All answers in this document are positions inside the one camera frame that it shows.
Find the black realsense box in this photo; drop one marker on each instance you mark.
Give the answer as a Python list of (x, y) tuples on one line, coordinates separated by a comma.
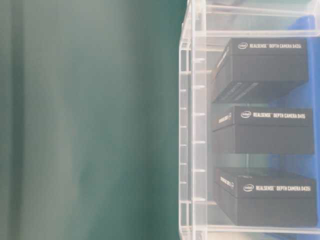
[(265, 196), (264, 130), (258, 70)]

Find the clear plastic storage case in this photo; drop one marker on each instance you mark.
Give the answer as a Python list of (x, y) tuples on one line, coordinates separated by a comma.
[(207, 27)]

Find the green table cloth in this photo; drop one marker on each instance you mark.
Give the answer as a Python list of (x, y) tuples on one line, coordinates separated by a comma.
[(89, 119)]

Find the blue plastic liner sheet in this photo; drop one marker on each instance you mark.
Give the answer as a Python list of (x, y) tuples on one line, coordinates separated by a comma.
[(305, 96)]

